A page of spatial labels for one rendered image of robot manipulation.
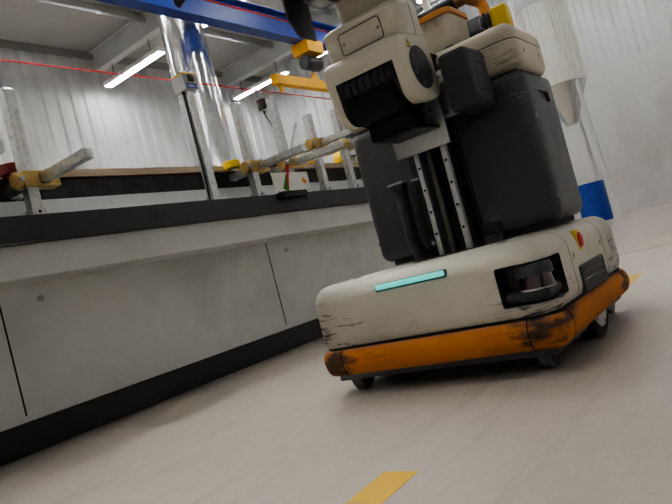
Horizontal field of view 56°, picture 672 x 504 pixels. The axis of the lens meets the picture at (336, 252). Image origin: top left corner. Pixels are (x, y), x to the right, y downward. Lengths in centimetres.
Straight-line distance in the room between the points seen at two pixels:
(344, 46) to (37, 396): 143
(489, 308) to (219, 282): 160
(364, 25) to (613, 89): 997
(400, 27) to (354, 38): 12
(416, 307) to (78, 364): 128
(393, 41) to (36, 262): 123
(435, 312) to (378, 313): 15
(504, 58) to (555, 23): 774
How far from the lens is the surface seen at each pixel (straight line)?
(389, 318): 149
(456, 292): 139
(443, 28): 183
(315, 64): 830
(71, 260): 213
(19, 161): 213
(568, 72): 927
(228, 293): 277
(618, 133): 1136
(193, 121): 260
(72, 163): 197
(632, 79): 1139
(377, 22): 157
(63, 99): 1146
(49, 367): 227
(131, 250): 225
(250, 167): 272
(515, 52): 170
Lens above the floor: 32
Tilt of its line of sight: 1 degrees up
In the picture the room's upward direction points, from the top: 15 degrees counter-clockwise
